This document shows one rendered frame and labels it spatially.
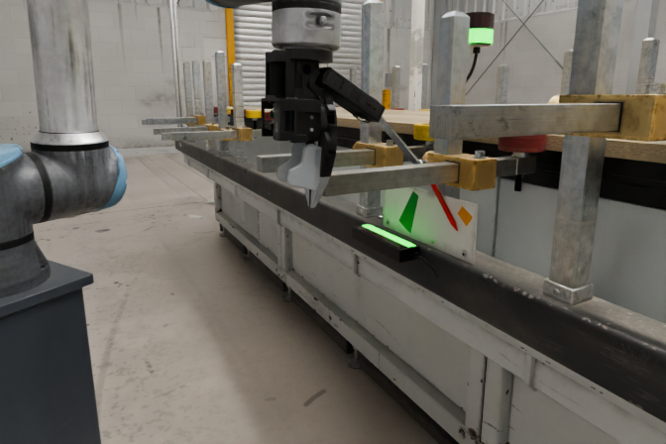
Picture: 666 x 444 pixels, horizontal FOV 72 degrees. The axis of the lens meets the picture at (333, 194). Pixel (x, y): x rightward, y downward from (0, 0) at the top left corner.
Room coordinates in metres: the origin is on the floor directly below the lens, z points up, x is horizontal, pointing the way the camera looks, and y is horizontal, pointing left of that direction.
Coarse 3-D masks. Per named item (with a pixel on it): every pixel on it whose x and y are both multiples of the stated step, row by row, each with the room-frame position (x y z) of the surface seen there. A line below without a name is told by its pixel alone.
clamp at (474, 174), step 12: (432, 156) 0.80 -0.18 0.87; (444, 156) 0.77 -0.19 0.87; (456, 156) 0.76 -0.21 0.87; (468, 156) 0.76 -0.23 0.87; (468, 168) 0.72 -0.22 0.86; (480, 168) 0.72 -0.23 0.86; (492, 168) 0.73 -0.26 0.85; (468, 180) 0.72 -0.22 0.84; (480, 180) 0.72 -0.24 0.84; (492, 180) 0.73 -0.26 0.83
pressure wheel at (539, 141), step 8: (520, 136) 0.80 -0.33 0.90; (528, 136) 0.79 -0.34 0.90; (536, 136) 0.80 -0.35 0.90; (544, 136) 0.80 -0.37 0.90; (504, 144) 0.82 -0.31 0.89; (512, 144) 0.81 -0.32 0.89; (520, 144) 0.80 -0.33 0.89; (528, 144) 0.79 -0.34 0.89; (536, 144) 0.80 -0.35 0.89; (544, 144) 0.81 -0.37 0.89; (520, 152) 0.80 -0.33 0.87; (528, 152) 0.80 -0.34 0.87; (536, 152) 0.80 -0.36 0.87; (520, 176) 0.83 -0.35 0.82; (520, 184) 0.83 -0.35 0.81
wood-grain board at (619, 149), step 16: (336, 112) 2.03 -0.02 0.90; (384, 112) 2.03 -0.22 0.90; (400, 112) 2.03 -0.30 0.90; (416, 112) 2.03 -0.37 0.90; (400, 128) 1.22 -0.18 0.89; (496, 144) 0.94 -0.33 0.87; (560, 144) 0.81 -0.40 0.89; (608, 144) 0.74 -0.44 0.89; (624, 144) 0.71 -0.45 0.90; (640, 144) 0.69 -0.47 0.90; (656, 144) 0.67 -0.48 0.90; (640, 160) 0.69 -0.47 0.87; (656, 160) 0.67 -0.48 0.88
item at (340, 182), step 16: (512, 160) 0.80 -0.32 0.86; (528, 160) 0.82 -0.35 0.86; (336, 176) 0.64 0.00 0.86; (352, 176) 0.65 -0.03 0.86; (368, 176) 0.66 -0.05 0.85; (384, 176) 0.67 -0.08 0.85; (400, 176) 0.69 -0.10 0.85; (416, 176) 0.70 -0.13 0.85; (432, 176) 0.72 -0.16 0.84; (448, 176) 0.73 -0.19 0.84; (496, 176) 0.79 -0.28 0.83; (336, 192) 0.64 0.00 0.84; (352, 192) 0.65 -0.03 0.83
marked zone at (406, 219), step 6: (414, 192) 0.84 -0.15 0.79; (414, 198) 0.84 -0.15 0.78; (408, 204) 0.86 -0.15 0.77; (414, 204) 0.84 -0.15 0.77; (408, 210) 0.86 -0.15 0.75; (414, 210) 0.84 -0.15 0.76; (402, 216) 0.87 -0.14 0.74; (408, 216) 0.85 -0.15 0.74; (402, 222) 0.87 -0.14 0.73; (408, 222) 0.85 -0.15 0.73; (408, 228) 0.85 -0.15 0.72
